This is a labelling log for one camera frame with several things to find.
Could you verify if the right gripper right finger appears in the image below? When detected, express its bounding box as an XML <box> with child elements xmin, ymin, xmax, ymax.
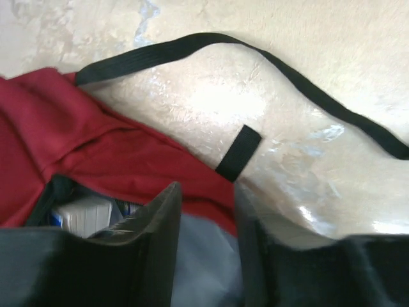
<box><xmin>235</xmin><ymin>185</ymin><xmax>408</xmax><ymax>306</ymax></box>

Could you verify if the red backpack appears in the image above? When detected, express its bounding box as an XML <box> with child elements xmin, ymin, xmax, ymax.
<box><xmin>0</xmin><ymin>31</ymin><xmax>409</xmax><ymax>307</ymax></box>

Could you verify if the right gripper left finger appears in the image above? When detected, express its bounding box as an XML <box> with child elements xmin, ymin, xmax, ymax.
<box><xmin>1</xmin><ymin>182</ymin><xmax>181</xmax><ymax>306</ymax></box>

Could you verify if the white coffee cover book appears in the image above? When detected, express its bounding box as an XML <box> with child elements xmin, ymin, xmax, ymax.
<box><xmin>48</xmin><ymin>196</ymin><xmax>113</xmax><ymax>238</ymax></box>

